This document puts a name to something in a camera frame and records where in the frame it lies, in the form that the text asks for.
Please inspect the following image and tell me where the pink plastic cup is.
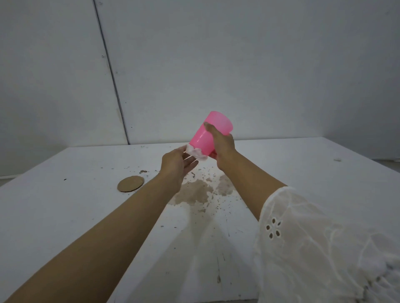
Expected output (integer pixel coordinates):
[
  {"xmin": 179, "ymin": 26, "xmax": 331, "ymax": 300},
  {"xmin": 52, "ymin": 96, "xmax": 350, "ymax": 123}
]
[{"xmin": 189, "ymin": 111, "xmax": 234, "ymax": 157}]

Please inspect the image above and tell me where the brown liquid spill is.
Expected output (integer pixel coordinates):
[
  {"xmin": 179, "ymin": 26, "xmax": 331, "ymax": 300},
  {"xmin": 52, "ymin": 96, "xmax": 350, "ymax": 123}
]
[{"xmin": 169, "ymin": 174, "xmax": 235, "ymax": 206}]

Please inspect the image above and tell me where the white tissue wad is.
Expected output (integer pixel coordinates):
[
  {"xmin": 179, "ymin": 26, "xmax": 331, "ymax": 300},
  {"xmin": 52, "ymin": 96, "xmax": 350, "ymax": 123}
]
[{"xmin": 186, "ymin": 144, "xmax": 209, "ymax": 161}]

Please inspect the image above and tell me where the round brown cardboard coaster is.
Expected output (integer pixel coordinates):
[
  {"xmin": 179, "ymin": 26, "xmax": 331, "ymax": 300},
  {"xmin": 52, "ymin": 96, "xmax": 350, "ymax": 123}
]
[{"xmin": 117, "ymin": 176, "xmax": 144, "ymax": 192}]

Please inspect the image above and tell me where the white embroidered sleeve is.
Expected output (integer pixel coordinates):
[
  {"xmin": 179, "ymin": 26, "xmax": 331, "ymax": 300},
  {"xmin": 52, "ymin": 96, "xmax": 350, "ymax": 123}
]
[{"xmin": 252, "ymin": 186, "xmax": 400, "ymax": 303}]

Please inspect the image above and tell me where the person's left hand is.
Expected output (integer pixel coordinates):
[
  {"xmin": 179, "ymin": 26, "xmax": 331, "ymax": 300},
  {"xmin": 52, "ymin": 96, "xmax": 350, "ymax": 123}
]
[{"xmin": 159, "ymin": 145, "xmax": 199, "ymax": 185}]

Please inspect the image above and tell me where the person's right forearm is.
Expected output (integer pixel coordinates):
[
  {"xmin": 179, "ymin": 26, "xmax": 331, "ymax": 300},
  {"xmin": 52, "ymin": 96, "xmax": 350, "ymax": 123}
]
[{"xmin": 216, "ymin": 149, "xmax": 287, "ymax": 221}]

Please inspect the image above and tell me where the person's right hand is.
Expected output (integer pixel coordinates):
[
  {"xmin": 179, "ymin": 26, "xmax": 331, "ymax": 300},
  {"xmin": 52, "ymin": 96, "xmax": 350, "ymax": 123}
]
[{"xmin": 204, "ymin": 122, "xmax": 236, "ymax": 170}]

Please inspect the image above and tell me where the person's left forearm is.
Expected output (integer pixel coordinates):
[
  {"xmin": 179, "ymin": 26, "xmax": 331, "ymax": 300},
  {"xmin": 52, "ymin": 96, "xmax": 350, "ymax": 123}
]
[{"xmin": 3, "ymin": 173, "xmax": 182, "ymax": 303}]

